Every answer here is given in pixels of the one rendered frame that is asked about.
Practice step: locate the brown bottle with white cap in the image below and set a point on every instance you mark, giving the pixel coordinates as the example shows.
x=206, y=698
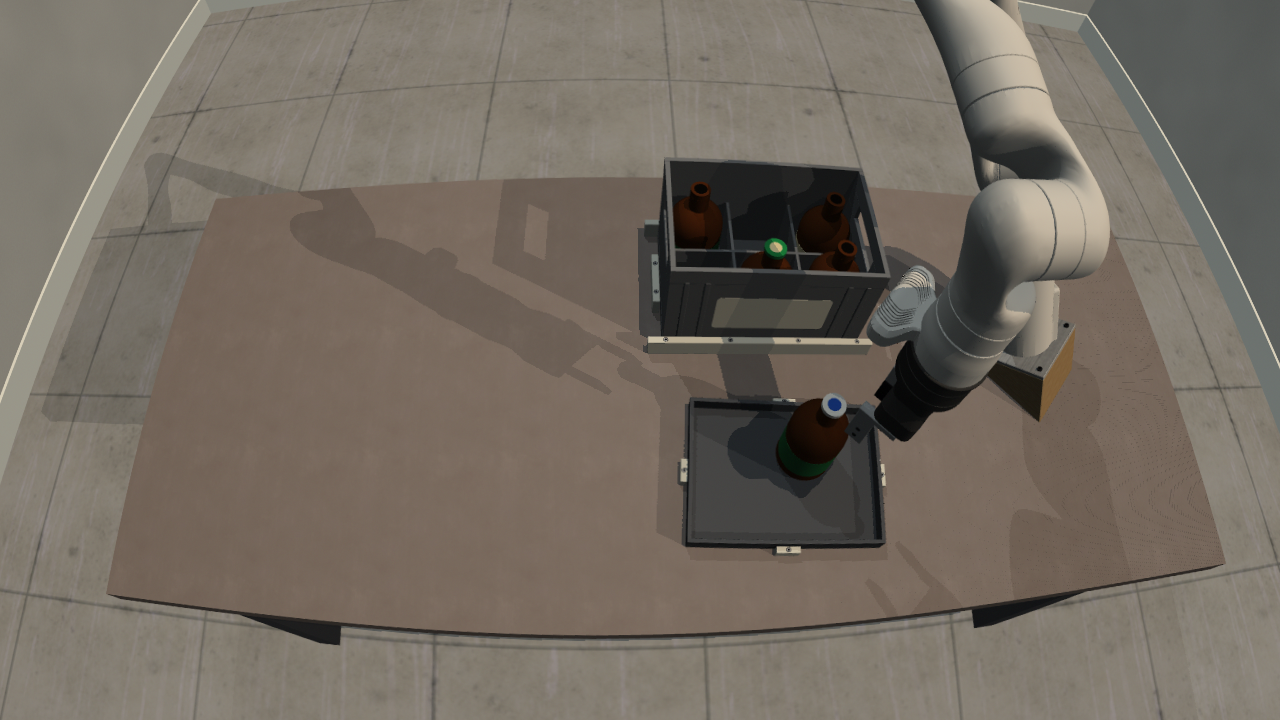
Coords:
x=771, y=258
x=813, y=437

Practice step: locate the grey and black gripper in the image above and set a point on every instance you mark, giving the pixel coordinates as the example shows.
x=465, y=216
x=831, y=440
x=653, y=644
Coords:
x=931, y=373

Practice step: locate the grey bottle crate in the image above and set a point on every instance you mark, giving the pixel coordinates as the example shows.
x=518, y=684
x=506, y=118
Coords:
x=697, y=300

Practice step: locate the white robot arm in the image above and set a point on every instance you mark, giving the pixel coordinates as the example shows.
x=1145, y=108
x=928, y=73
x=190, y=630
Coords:
x=1053, y=228

